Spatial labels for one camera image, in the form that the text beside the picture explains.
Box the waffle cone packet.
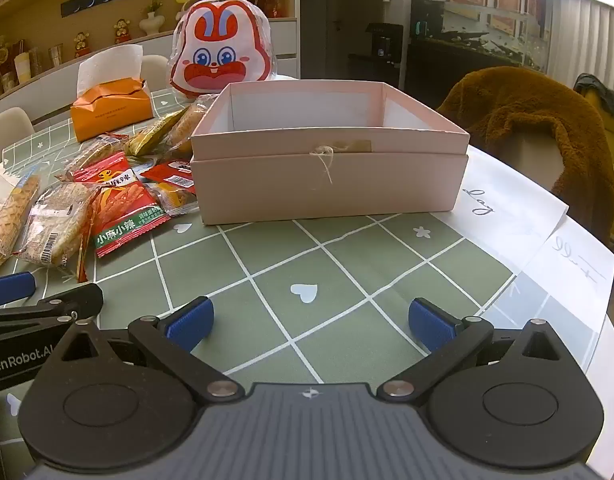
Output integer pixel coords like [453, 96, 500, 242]
[0, 167, 42, 264]

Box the orange tissue box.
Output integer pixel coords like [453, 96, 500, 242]
[69, 44, 155, 143]

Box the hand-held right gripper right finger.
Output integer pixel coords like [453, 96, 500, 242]
[377, 298, 568, 403]

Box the white paper sheet with script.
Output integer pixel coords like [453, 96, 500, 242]
[457, 146, 570, 271]
[521, 219, 614, 333]

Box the white vase with flowers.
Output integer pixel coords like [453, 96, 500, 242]
[139, 0, 164, 37]

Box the clear bread packet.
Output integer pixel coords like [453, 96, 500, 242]
[164, 94, 220, 157]
[57, 132, 130, 183]

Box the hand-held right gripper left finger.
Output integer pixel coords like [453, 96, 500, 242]
[52, 296, 240, 403]

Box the dark cloth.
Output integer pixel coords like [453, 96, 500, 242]
[574, 74, 614, 111]

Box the red green spicy strip packet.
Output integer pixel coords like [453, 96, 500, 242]
[71, 151, 170, 283]

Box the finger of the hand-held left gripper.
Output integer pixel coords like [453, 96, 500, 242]
[0, 271, 36, 310]
[0, 283, 104, 337]

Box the yellow green snack packet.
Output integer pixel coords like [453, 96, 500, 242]
[123, 109, 188, 157]

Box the red white rabbit face bag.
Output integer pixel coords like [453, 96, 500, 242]
[168, 0, 274, 97]

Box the sliced bread sandwich packet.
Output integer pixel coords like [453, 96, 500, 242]
[14, 181, 96, 267]

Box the white chair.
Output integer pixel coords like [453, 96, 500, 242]
[0, 107, 36, 149]
[139, 55, 170, 92]
[509, 130, 570, 206]

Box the small orange snack packet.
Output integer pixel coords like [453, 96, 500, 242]
[149, 181, 198, 217]

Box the brown fleece jacket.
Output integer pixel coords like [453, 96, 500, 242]
[436, 66, 614, 246]

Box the white curtain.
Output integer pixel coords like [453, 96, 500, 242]
[547, 0, 614, 98]

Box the black water dispenser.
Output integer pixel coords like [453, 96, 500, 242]
[348, 22, 405, 92]

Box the pink cardboard box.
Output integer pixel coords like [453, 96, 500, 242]
[189, 80, 470, 226]

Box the black aquarium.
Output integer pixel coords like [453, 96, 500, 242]
[409, 0, 550, 71]

